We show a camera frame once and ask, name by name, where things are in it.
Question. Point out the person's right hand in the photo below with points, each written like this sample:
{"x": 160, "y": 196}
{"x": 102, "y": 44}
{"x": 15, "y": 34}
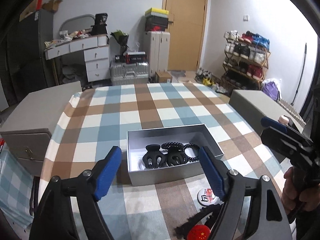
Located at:
{"x": 290, "y": 193}

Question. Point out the purple bag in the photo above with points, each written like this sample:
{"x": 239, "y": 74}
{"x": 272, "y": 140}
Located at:
{"x": 270, "y": 89}

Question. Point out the oval grey mirror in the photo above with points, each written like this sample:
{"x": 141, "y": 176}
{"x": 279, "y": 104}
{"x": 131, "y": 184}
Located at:
{"x": 78, "y": 23}

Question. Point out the white upright suitcase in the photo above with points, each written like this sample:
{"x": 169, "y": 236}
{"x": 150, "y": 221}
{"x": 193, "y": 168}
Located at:
{"x": 156, "y": 44}

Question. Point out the stack of shoe boxes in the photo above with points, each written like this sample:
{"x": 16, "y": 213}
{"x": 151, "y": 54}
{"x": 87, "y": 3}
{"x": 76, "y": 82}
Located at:
{"x": 156, "y": 19}

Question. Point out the grey nightstand with drawers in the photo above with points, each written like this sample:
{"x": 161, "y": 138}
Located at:
{"x": 29, "y": 128}

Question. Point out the black red box on suitcase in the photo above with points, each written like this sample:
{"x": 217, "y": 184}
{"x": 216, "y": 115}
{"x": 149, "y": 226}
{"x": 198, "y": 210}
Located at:
{"x": 135, "y": 57}

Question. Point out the white desk with drawers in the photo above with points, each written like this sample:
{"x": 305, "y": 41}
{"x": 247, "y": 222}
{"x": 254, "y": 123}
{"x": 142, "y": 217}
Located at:
{"x": 96, "y": 53}

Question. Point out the wooden shoe rack with shoes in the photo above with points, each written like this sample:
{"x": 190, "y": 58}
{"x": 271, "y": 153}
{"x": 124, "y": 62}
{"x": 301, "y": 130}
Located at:
{"x": 246, "y": 60}

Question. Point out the silver aluminium suitcase lying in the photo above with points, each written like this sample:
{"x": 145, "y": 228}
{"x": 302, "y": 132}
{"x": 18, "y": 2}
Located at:
{"x": 129, "y": 74}

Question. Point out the open cardboard box on fridge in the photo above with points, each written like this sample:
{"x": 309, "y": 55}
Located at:
{"x": 52, "y": 5}

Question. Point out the wooden door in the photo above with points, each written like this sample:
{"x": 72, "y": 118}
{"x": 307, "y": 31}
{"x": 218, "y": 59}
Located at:
{"x": 187, "y": 21}

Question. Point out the large black hair claw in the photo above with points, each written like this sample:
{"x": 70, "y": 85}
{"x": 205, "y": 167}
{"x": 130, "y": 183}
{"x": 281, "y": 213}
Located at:
{"x": 153, "y": 158}

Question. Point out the white round printed badge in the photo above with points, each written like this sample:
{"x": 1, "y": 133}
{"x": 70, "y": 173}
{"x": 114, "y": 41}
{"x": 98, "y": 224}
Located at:
{"x": 206, "y": 197}

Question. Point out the long black toothed hair clip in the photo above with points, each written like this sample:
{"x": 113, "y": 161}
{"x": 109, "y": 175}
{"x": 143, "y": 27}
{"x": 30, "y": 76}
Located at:
{"x": 212, "y": 211}

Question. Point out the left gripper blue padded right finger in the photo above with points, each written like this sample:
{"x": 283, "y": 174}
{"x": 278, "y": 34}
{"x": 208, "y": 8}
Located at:
{"x": 266, "y": 216}

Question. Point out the silver grey open box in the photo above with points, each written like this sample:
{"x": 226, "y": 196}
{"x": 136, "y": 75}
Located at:
{"x": 188, "y": 139}

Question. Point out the dark grey refrigerator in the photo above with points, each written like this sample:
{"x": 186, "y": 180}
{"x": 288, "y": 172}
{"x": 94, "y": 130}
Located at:
{"x": 29, "y": 70}

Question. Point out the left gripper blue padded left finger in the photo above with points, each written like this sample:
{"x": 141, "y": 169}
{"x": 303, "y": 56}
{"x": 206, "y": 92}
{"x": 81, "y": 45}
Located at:
{"x": 54, "y": 215}

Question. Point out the plaid blue brown tablecloth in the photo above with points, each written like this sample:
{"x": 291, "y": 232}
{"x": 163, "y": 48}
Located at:
{"x": 95, "y": 120}

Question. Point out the small brown cardboard box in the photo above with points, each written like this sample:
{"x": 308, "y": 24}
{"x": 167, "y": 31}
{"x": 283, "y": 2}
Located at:
{"x": 163, "y": 77}

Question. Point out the grey cabinet on right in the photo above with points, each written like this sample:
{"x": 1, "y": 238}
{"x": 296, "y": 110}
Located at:
{"x": 253, "y": 105}

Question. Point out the white wall switch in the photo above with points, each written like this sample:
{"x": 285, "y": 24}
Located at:
{"x": 246, "y": 17}

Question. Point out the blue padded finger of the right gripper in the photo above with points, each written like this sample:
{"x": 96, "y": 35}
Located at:
{"x": 268, "y": 122}

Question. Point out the black flower bouquet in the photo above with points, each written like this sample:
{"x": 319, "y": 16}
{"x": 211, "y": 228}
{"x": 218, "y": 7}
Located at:
{"x": 122, "y": 39}

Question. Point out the red China flag badge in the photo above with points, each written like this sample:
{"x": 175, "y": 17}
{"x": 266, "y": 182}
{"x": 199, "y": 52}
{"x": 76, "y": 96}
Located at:
{"x": 198, "y": 232}

